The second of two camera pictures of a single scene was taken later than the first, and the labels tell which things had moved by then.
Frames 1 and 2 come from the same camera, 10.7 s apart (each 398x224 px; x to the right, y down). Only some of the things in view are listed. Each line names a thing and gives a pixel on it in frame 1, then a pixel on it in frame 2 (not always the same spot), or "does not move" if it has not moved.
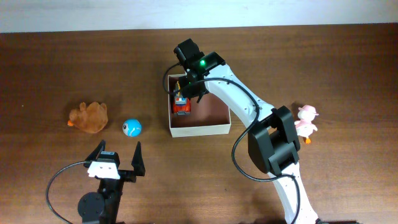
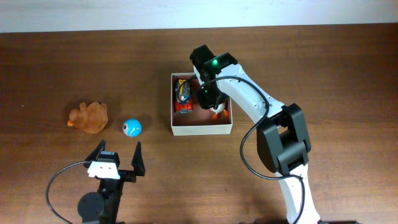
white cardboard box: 209,116 does not move
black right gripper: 189,90 to 208,101
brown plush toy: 91,119 does not move
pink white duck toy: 305,126 to 221,108
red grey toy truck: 181,104 does not move
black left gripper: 125,175 does not move
